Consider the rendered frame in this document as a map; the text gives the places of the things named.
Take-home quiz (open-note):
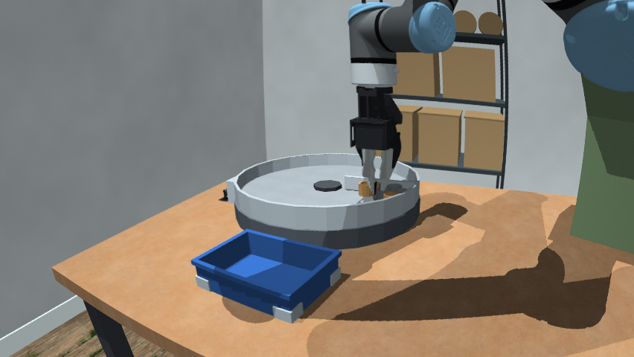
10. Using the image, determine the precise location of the blue open crate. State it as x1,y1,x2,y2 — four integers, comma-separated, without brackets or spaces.
191,229,342,324

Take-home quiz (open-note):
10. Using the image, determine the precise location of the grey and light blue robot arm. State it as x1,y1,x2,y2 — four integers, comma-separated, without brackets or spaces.
348,0,634,92

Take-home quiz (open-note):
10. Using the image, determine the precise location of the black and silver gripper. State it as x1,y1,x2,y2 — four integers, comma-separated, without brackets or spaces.
350,86,401,195

